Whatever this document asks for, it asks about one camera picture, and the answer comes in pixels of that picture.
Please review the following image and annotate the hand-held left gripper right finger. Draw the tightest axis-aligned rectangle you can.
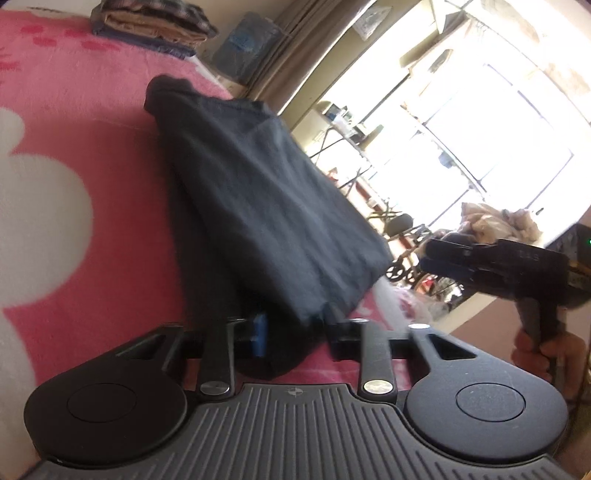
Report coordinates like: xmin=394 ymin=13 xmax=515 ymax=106
xmin=323 ymin=305 xmax=478 ymax=402

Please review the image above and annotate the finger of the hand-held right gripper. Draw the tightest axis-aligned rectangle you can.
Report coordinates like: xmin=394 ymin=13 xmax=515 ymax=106
xmin=418 ymin=257 xmax=481 ymax=288
xmin=424 ymin=236 xmax=481 ymax=263

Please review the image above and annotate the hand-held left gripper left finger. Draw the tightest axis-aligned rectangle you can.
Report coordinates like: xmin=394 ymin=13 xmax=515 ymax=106
xmin=115 ymin=314 xmax=269 ymax=398

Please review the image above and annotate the dark grey garment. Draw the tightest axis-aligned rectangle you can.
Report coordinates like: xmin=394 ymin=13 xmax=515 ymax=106
xmin=145 ymin=75 xmax=395 ymax=379

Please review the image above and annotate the person's right hand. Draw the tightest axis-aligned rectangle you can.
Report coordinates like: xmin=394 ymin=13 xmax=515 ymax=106
xmin=512 ymin=330 xmax=587 ymax=402

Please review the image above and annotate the clear plastic bag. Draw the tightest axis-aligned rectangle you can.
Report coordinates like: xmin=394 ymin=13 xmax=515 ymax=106
xmin=374 ymin=281 xmax=435 ymax=329

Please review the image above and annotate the pale crumpled laundry pile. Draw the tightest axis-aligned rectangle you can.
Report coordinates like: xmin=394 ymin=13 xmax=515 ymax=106
xmin=459 ymin=202 xmax=543 ymax=243

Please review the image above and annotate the cluttered balcony table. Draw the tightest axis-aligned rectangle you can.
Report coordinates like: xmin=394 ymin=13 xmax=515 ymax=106
xmin=305 ymin=104 xmax=393 ymax=195

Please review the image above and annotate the hanging pale cloth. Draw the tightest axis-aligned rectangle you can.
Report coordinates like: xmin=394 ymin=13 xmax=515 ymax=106
xmin=353 ymin=4 xmax=393 ymax=42

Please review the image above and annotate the pink flower print blanket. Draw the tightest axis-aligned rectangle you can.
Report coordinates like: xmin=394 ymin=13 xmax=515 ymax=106
xmin=0 ymin=8 xmax=419 ymax=467

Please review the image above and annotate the grey curtain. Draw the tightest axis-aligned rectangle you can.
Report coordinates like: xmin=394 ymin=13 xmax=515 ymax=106
xmin=249 ymin=0 xmax=384 ymax=116

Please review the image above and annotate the blue water bottle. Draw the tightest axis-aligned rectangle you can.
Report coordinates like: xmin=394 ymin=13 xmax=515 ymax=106
xmin=211 ymin=13 xmax=284 ymax=86

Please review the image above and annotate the blue folded garment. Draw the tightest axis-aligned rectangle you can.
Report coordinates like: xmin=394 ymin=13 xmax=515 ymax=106
xmin=91 ymin=18 xmax=197 ymax=60

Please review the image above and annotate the beige folded garment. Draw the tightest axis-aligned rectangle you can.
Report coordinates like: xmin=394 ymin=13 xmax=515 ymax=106
xmin=104 ymin=7 xmax=208 ymax=47

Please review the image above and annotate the plaid folded garment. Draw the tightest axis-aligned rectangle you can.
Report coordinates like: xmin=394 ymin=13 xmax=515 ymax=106
xmin=104 ymin=0 xmax=220 ymax=38

